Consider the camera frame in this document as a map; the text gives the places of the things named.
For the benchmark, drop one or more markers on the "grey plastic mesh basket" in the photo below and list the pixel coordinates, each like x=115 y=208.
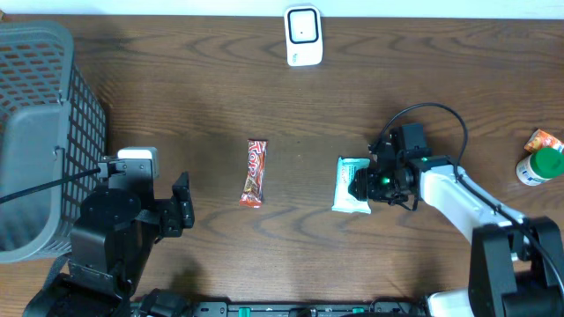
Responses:
x=52 y=126

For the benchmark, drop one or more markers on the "white barcode scanner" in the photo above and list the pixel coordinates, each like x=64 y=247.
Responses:
x=304 y=36

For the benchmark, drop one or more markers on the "red Top candy bar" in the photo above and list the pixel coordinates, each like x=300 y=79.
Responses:
x=252 y=193

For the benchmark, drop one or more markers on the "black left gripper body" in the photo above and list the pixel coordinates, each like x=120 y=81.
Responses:
x=159 y=220

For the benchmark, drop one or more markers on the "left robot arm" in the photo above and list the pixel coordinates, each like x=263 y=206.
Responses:
x=119 y=224

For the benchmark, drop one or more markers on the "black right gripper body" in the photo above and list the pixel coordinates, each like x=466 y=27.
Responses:
x=385 y=186

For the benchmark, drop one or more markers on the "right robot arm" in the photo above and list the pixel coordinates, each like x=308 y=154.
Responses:
x=516 y=262

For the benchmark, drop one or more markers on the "orange tissue pack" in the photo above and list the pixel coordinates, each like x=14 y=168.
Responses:
x=541 y=139

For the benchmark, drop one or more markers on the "teal wet wipes pack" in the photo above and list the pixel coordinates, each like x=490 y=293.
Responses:
x=343 y=200

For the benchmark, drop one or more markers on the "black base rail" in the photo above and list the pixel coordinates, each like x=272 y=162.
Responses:
x=282 y=309

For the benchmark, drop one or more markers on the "green lid plastic jar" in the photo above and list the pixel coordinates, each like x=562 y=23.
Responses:
x=540 y=167

